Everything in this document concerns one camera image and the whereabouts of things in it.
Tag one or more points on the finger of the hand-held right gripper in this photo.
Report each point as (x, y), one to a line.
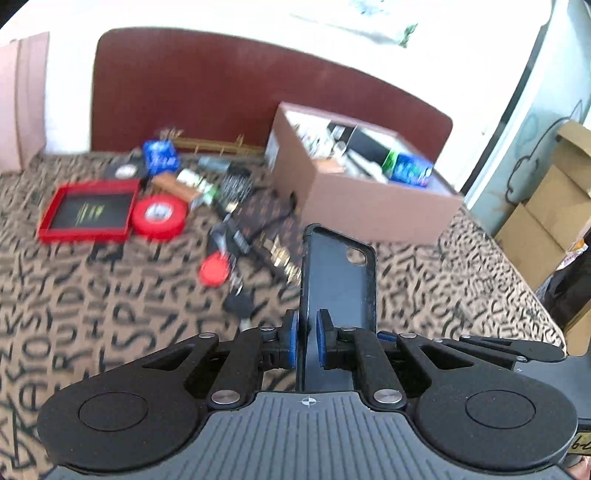
(540, 350)
(489, 351)

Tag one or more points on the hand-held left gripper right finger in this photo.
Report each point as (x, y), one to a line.
(324, 339)

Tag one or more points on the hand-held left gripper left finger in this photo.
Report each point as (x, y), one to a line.
(291, 339)

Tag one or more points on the black phone case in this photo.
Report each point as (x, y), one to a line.
(339, 286)

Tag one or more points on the brown cardboard storage box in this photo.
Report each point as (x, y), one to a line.
(369, 203)

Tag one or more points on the red framed black tray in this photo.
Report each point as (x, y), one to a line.
(90, 212)

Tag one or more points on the black key bunch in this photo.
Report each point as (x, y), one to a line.
(240, 302)

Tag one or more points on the dark cloth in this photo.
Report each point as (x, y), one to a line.
(570, 286)

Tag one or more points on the red round disc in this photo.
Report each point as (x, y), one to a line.
(214, 270)

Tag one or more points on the open cardboard box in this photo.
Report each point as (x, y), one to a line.
(549, 221)

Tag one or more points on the black hairbrush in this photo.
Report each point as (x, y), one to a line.
(235, 188)

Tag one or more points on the letter printed brown blanket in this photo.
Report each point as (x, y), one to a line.
(115, 323)

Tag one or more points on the red tape roll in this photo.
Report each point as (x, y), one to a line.
(159, 216)

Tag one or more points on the white green small bottle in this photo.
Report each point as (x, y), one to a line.
(196, 181)

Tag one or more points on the blue wrapped pack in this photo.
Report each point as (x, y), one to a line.
(412, 170)

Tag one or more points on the brown wallet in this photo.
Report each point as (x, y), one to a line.
(173, 187)

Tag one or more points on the grey metal cylinder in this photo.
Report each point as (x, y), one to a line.
(213, 162)

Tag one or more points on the black small box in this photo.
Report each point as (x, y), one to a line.
(360, 138)

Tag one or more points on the blue tissue pack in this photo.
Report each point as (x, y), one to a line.
(160, 156)

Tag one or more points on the white framed glass door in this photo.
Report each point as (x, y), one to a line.
(531, 115)

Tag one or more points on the black tape roll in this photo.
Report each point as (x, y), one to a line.
(122, 171)

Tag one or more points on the dark red wooden headboard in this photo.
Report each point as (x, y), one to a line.
(258, 92)

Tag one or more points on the floral pillow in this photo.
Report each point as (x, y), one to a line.
(369, 23)

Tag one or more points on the pink paper bag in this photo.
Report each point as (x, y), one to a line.
(23, 101)

